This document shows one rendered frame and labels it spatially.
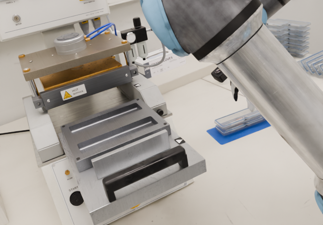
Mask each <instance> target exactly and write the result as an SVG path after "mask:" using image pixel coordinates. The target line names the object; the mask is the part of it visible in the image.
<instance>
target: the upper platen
mask: <svg viewBox="0 0 323 225"><path fill-rule="evenodd" d="M121 66H122V64H120V63H119V62H118V61H116V60H115V56H112V57H111V56H110V57H107V58H103V59H100V60H97V61H93V62H89V63H86V64H83V65H80V66H77V67H73V68H70V69H67V70H63V71H60V72H57V73H53V74H50V75H46V76H43V77H40V78H39V79H40V82H41V84H42V87H43V89H44V91H45V90H49V89H52V88H55V87H59V86H62V85H65V84H68V83H71V82H74V81H77V80H80V79H83V78H87V77H90V76H93V75H97V74H100V73H103V72H106V71H109V70H112V69H115V68H118V67H121Z"/></svg>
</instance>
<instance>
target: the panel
mask: <svg viewBox="0 0 323 225"><path fill-rule="evenodd" d="M50 167H51V170H52V173H53V175H54V178H55V181H56V183H57V186H58V188H59V191H60V194H61V196H62V199H63V202H64V204H65V207H66V209H67V212H68V215H69V217H70V220H71V223H72V225H93V223H92V220H91V218H90V215H89V213H88V210H87V207H86V205H85V202H84V200H83V202H82V203H81V204H79V205H74V204H72V202H71V196H72V195H73V194H74V193H77V192H78V193H81V192H80V190H79V187H78V185H77V182H76V180H75V177H74V174H73V172H72V169H71V167H70V165H69V162H68V160H67V157H65V158H63V159H60V160H58V161H55V162H52V163H50ZM187 185H188V182H187V181H186V182H184V183H182V184H180V185H178V186H176V187H174V188H172V189H170V190H168V191H166V192H164V193H162V194H160V195H157V196H155V197H153V198H151V199H149V200H147V201H145V202H143V203H141V204H139V205H137V206H135V207H133V208H130V209H128V210H126V211H124V212H122V213H120V214H118V215H116V216H114V217H112V218H110V219H108V220H106V221H103V222H101V223H99V224H97V225H107V224H109V223H111V222H113V221H115V220H117V219H119V218H121V217H123V216H126V215H128V214H130V213H132V212H134V211H136V210H138V209H140V208H142V207H144V206H146V205H148V204H150V203H152V202H154V201H156V200H158V199H160V198H163V197H165V196H167V195H169V194H171V193H173V192H175V191H177V190H179V189H181V188H183V187H185V186H187Z"/></svg>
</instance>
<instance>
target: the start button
mask: <svg viewBox="0 0 323 225"><path fill-rule="evenodd" d="M71 202H72V204H74V205H79V204H81V203H82V202H83V197H82V195H81V193H78V192H77V193H74V194H73V195H72V196H71Z"/></svg>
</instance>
